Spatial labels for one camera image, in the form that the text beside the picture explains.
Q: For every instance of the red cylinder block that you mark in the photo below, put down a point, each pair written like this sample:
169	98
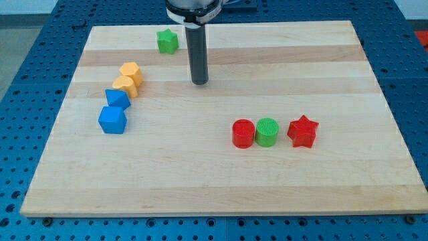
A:
243	132

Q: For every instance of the yellow hexagon block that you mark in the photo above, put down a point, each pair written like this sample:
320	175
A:
132	70

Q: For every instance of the red star block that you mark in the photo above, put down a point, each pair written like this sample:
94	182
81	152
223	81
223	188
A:
302	132

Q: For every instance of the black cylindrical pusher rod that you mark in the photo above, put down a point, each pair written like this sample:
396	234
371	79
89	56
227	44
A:
197	51

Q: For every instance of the wooden board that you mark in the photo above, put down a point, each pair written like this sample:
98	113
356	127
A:
176	156

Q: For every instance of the green cylinder block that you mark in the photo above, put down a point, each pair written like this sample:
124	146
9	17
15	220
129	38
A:
266	132

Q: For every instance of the green star block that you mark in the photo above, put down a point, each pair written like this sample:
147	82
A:
167	41

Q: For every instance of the yellow heart block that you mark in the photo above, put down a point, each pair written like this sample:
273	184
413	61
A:
126	84

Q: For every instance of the blue cube block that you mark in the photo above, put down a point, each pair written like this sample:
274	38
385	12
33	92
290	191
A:
112	120

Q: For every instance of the blue triangle block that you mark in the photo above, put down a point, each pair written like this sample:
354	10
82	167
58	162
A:
117	98

